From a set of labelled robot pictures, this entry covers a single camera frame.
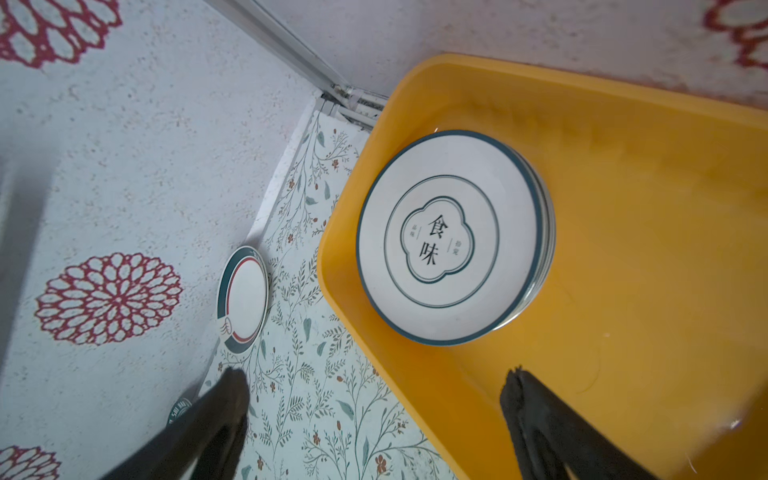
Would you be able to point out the green rim plate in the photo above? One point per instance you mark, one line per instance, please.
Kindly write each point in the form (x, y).
(242, 300)
(181, 405)

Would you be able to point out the yellow plastic bin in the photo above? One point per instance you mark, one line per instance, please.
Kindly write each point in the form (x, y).
(652, 323)

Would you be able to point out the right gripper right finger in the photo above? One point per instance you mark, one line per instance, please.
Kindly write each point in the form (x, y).
(552, 441)

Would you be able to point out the white plate grey motif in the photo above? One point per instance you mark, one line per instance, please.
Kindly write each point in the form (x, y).
(456, 237)

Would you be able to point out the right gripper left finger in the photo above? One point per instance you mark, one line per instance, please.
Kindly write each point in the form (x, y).
(207, 439)

